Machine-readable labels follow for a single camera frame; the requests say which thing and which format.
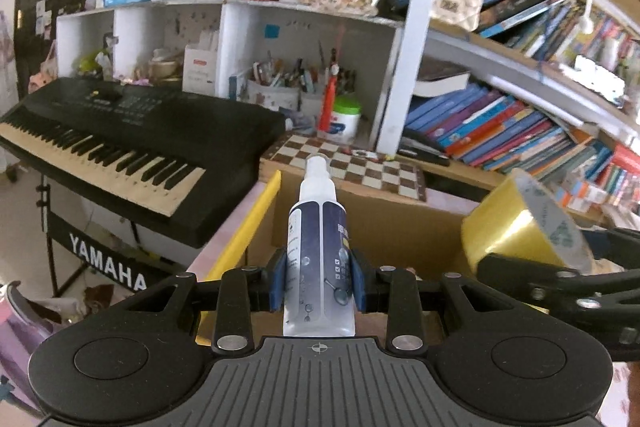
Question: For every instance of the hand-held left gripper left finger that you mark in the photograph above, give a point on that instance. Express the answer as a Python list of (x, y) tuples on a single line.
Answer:
[(277, 279)]

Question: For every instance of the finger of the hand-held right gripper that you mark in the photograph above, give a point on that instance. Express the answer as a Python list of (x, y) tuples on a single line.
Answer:
[(560, 297), (620, 247)]

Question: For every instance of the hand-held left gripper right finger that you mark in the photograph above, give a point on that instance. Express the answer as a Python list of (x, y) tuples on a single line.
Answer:
[(360, 282)]

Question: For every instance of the white spray bottle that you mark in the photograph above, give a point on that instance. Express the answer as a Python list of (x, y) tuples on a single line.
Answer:
[(315, 257)]

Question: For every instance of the yellow cardboard box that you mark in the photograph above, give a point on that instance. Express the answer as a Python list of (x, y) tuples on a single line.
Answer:
[(400, 232)]

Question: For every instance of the yellow tape roll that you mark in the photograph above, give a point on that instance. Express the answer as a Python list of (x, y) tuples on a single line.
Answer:
[(505, 232)]

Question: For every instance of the wooden chessboard box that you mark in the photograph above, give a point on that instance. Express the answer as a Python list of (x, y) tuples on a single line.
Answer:
[(350, 167)]

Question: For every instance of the white jar green lid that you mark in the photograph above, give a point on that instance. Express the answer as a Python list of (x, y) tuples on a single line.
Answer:
[(345, 122)]

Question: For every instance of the black keyboard stand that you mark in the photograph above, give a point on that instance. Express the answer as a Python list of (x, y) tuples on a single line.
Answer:
[(107, 264)]

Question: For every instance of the row of colourful books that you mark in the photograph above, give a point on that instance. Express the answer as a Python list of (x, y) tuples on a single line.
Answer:
[(525, 7), (490, 127)]

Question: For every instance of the red tassel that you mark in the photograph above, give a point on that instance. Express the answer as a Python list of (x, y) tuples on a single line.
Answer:
[(327, 107)]

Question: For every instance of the pen cup with pens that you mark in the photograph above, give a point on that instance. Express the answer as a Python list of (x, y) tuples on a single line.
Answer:
[(272, 97), (312, 99)]

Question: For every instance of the thick book dark cover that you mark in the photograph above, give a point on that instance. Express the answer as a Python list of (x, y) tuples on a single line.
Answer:
[(440, 79)]

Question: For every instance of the black electronic keyboard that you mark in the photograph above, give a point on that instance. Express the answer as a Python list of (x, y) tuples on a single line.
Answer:
[(125, 122)]

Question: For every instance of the white upright carton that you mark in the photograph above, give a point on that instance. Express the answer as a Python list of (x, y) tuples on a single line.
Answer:
[(200, 72)]

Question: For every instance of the stacked bowls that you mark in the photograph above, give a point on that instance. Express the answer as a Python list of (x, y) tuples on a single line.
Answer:
[(165, 67)]

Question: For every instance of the white bookshelf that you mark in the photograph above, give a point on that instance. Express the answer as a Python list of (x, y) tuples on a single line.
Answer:
[(410, 32)]

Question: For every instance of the white cubby shelf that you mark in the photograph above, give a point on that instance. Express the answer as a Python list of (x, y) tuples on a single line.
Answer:
[(240, 22)]

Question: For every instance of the pink purple backpack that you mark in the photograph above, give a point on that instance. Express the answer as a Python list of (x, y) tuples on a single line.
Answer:
[(20, 337)]

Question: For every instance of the green toy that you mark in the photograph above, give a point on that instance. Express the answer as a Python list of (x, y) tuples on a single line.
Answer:
[(87, 62)]

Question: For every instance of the hanging tote bag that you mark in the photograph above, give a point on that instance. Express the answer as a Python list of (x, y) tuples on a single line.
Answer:
[(42, 72)]

